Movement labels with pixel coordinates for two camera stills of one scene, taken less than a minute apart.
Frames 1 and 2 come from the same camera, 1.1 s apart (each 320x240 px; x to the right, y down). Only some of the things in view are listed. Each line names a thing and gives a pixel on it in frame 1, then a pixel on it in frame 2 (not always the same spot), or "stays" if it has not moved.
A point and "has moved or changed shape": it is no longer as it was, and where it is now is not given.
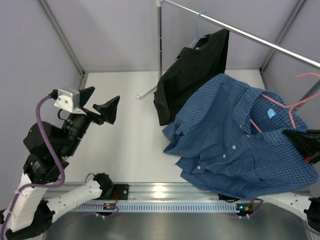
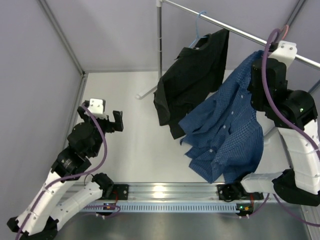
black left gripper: (108, 110) -> (118, 125)
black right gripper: (309, 145) -> (250, 89)
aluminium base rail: (187, 191) stays
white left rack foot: (140, 96) stays
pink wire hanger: (288, 106) -> (287, 27)
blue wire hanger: (197, 35) stays
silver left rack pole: (159, 5) stays
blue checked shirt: (227, 138) has moved or changed shape
